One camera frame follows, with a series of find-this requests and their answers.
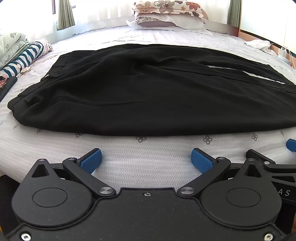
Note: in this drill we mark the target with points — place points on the green curtain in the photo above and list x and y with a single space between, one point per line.
234 12
66 14

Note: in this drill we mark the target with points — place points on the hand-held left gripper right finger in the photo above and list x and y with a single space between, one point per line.
201 160

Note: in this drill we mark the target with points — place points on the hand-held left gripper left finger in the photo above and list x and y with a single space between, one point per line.
92 160

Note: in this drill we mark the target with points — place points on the green floral folded quilt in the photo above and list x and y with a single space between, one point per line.
10 46

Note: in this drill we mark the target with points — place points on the wooden side rail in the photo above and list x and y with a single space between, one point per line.
266 37

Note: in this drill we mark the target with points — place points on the bed with white patterned sheet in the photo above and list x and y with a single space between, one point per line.
148 150

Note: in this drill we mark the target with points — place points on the crumpled white cloth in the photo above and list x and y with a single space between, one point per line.
260 44

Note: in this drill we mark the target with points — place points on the black pants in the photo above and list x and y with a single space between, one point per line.
138 92

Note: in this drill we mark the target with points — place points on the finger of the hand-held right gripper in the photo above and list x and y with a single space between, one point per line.
261 157
291 144

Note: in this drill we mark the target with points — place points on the white sheer curtain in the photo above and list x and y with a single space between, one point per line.
104 10

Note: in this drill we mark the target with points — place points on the floral pillow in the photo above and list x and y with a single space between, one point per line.
171 7

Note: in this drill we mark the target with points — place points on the blue white striped blanket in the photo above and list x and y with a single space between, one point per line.
25 58

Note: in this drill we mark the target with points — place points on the black floral cloth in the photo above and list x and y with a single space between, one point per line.
7 85

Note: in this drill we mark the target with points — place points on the white and mauve pillow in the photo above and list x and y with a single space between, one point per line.
159 23

